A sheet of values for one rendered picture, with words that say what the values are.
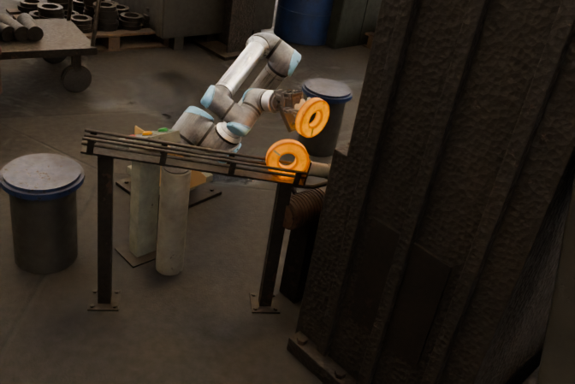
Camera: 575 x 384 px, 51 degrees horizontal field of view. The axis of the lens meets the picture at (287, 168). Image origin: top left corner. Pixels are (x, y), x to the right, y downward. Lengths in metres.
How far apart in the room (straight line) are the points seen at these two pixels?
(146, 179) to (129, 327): 0.60
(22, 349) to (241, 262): 0.99
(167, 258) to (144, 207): 0.24
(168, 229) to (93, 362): 0.60
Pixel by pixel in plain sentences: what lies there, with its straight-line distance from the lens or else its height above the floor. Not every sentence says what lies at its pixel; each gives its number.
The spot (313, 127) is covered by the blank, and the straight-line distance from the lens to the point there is 2.32.
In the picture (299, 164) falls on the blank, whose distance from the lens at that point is 2.23.
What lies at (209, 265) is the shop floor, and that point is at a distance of 2.79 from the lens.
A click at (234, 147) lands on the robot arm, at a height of 0.30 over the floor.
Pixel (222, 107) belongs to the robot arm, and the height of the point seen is 0.76.
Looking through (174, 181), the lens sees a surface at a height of 0.48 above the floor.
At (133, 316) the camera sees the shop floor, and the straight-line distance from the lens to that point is 2.54.
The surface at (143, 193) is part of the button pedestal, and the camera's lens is 2.62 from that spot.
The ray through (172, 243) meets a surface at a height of 0.18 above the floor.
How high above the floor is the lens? 1.74
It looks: 29 degrees down
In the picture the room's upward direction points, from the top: 10 degrees clockwise
